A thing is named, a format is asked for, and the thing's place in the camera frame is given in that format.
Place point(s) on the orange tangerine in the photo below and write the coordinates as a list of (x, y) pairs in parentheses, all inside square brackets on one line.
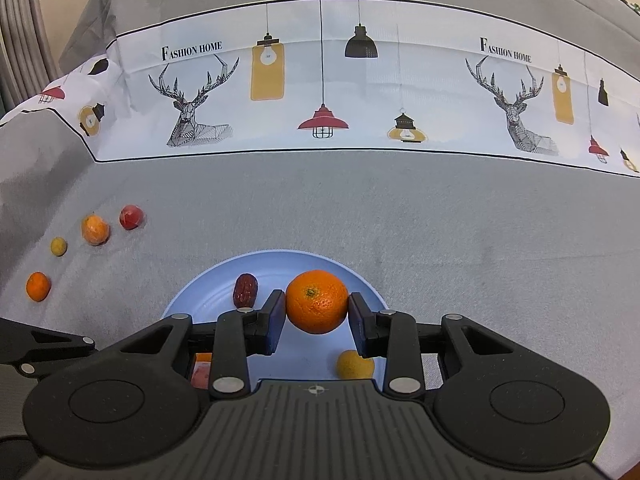
[(38, 286), (316, 301)]

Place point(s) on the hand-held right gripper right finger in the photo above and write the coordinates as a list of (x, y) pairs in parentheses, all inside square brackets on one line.
[(356, 321)]

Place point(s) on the blue plate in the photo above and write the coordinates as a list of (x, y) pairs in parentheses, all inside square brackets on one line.
[(210, 290)]

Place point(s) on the small yellow round fruit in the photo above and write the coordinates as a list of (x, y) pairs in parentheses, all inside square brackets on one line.
[(58, 246)]

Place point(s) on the grey curtain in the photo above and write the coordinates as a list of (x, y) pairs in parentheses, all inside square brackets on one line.
[(20, 35)]

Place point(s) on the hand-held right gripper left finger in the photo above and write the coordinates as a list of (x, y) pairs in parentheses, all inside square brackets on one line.
[(276, 321)]

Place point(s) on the red date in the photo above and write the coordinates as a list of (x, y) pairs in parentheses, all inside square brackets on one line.
[(245, 290)]

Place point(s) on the plastic red fruit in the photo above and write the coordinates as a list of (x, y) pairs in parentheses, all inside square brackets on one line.
[(201, 377), (131, 216)]

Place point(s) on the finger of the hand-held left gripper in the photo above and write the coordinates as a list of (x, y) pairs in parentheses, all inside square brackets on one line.
[(55, 337)]

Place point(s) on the plastic wrapped orange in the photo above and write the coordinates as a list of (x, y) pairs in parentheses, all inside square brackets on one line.
[(95, 230)]

